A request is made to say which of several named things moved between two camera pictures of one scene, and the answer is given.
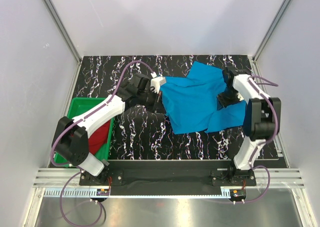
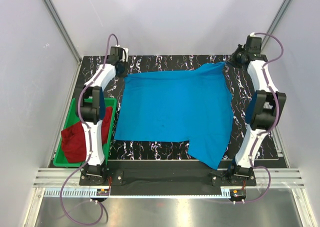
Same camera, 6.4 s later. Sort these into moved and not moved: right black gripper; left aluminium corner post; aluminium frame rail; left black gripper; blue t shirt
Moved: blue t shirt; right black gripper; left black gripper
Not moved: left aluminium corner post; aluminium frame rail
